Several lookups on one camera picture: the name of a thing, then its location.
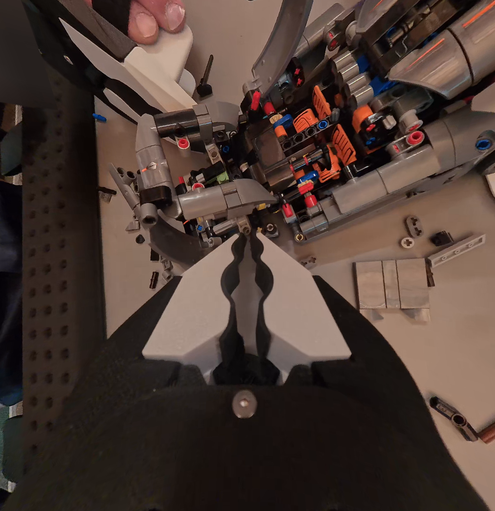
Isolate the thin black lego rod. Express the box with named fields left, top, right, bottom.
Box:
left=197, top=55, right=214, bottom=97

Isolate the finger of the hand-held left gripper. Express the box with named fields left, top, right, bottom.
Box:
left=59, top=18, right=201, bottom=113
left=103, top=78, right=165, bottom=123

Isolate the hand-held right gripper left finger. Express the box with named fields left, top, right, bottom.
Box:
left=142, top=235, right=248, bottom=385

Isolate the grey lego car model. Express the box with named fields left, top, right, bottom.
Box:
left=135, top=0, right=495, bottom=272

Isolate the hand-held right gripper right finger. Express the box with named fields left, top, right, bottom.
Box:
left=251, top=233, right=351, bottom=385

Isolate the black axle connector piece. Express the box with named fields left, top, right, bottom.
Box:
left=429, top=396, right=480, bottom=442

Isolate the person's dark blue clothing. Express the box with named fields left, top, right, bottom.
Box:
left=0, top=178, right=23, bottom=404

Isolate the grey lego tile panel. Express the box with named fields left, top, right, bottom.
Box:
left=352, top=257, right=436, bottom=322

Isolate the dark perforated panel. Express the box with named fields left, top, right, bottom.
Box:
left=22, top=76, right=108, bottom=448

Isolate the grey lego panel strip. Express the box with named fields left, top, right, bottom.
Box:
left=109, top=164, right=143, bottom=211

